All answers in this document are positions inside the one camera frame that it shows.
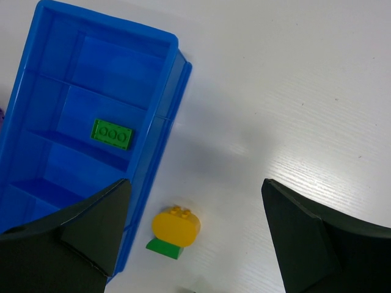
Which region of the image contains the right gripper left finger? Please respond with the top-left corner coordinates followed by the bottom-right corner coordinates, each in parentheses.
top-left (1, 179), bottom-right (131, 292)

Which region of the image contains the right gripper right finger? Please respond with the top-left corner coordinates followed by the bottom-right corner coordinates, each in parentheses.
top-left (261, 179), bottom-right (390, 292)

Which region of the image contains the green sloped lego brick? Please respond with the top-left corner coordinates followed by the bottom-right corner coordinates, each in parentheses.
top-left (146, 238), bottom-right (184, 259)

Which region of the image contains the yellow oval lego piece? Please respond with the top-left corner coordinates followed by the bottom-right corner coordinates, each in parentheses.
top-left (152, 206), bottom-right (201, 248)

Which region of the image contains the purple round lego piece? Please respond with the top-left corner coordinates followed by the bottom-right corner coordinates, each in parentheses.
top-left (0, 107), bottom-right (5, 131)

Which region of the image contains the blue divided plastic bin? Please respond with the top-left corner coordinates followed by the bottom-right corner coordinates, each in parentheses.
top-left (1, 1), bottom-right (192, 273)

